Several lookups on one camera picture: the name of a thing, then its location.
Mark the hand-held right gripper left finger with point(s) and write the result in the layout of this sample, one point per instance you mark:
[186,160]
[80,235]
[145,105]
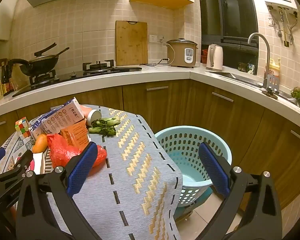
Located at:
[81,171]

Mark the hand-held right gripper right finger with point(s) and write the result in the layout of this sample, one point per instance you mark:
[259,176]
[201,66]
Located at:
[215,171]

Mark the orange mango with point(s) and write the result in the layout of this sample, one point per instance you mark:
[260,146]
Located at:
[41,143]

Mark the red plastic bag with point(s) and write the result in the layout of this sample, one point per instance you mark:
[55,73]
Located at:
[62,152]

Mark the light blue perforated basket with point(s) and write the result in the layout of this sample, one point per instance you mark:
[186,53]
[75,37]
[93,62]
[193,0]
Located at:
[187,140]

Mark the green bok choy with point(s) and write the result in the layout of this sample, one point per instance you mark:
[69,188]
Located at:
[102,130]
[111,121]

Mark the white paper piece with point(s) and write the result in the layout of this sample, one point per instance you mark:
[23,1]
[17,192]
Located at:
[38,162]

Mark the colourful puzzle cube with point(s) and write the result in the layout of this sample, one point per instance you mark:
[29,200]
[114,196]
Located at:
[23,127]

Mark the orange cardboard box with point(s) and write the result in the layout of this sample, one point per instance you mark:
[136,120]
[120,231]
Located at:
[75,135]

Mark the blue white printed carton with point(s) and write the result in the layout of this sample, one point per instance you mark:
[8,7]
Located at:
[62,120]

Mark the orange white paper cup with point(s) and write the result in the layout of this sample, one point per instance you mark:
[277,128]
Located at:
[93,117]

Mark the grey gold patterned tablecloth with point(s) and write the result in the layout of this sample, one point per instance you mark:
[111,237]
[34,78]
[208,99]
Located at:
[140,167]

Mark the dark sauce bottle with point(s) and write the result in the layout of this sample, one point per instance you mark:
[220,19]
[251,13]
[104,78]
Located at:
[5,80]

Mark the black gas stove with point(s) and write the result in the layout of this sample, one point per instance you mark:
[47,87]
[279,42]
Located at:
[72,76]

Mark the steel kitchen sink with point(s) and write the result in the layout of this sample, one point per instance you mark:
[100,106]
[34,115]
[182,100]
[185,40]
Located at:
[230,75]

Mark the black wok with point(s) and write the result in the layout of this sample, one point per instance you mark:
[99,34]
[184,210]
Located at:
[40,66]

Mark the grey metal stand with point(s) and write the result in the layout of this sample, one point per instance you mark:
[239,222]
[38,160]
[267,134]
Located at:
[272,85]

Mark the green scouring pad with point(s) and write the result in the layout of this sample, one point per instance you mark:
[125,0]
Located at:
[297,95]

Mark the white electric kettle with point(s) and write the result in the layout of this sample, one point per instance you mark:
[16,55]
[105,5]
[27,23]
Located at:
[214,57]

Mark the yellow detergent bottle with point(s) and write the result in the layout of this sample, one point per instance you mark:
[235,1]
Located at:
[273,70]

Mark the beige rice cooker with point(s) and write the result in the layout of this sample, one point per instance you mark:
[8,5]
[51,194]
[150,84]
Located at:
[181,53]

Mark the silver sink faucet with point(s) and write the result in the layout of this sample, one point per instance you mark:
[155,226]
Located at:
[265,45]

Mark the wooden cutting board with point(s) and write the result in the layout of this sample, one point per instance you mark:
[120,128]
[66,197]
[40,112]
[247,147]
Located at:
[131,43]

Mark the dark kitchen window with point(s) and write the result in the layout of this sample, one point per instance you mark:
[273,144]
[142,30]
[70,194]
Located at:
[227,12]

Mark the white wall socket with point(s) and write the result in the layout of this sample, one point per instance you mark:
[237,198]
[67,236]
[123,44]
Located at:
[153,38]

